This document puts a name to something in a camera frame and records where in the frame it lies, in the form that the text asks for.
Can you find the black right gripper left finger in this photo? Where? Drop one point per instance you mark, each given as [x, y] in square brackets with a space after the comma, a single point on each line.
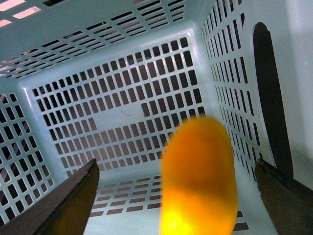
[64, 211]

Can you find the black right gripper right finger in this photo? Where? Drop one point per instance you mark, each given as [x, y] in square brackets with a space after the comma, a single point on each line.
[288, 202]

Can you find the yellow mango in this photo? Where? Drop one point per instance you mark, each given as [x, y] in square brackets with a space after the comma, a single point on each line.
[199, 192]

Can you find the light blue plastic basket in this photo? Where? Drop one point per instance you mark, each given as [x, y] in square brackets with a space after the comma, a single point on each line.
[111, 80]

